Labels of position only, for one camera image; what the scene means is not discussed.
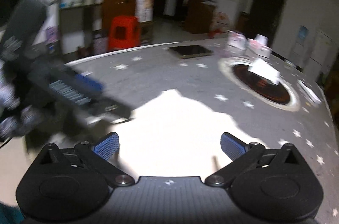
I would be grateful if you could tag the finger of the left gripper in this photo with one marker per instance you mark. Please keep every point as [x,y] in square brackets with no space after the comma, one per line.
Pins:
[79,82]
[88,100]

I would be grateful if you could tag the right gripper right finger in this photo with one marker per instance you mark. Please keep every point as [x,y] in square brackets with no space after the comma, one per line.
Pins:
[244,158]

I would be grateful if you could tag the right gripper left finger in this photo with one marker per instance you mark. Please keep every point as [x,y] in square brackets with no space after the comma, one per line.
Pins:
[95,157]

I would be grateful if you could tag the cream white garment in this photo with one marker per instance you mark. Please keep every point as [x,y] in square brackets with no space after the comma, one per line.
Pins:
[173,135]

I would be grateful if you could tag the red plastic stool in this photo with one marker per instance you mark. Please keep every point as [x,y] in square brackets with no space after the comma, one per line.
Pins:
[124,33]

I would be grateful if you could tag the round induction cooktop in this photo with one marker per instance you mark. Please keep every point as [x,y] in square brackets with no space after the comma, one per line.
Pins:
[282,95]

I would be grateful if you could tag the white folded cloth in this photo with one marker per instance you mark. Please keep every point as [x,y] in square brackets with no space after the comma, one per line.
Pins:
[264,70]

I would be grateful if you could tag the white remote control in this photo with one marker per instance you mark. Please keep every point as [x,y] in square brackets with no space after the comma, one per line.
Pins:
[308,93]

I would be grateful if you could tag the black smartphone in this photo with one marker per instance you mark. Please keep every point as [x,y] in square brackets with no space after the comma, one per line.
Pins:
[190,51]

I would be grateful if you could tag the white paper bag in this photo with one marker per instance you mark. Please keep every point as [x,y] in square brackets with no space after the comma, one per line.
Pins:
[144,10]

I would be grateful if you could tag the pink tissue box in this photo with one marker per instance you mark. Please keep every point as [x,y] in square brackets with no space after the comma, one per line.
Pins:
[258,46]

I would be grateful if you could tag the water dispenser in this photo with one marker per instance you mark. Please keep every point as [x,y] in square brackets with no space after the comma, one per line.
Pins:
[299,47]

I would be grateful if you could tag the white refrigerator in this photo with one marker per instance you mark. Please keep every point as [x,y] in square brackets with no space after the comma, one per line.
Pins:
[322,45]

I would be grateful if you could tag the small electric fan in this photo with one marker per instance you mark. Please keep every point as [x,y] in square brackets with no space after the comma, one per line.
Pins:
[220,25]

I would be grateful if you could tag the dark wooden door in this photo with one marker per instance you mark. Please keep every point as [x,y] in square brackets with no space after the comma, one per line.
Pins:
[264,19]

